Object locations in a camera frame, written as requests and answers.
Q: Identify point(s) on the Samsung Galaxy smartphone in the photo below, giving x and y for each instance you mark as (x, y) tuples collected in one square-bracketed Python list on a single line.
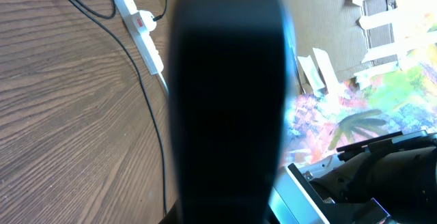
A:
[(230, 64)]

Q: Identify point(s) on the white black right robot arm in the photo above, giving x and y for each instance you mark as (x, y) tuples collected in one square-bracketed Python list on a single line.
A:
[(397, 170)]

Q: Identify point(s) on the white charger plug adapter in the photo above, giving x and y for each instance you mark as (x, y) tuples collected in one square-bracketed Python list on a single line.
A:
[(143, 21)]

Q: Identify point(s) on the white power strip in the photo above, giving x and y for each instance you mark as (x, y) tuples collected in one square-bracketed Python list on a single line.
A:
[(143, 41)]

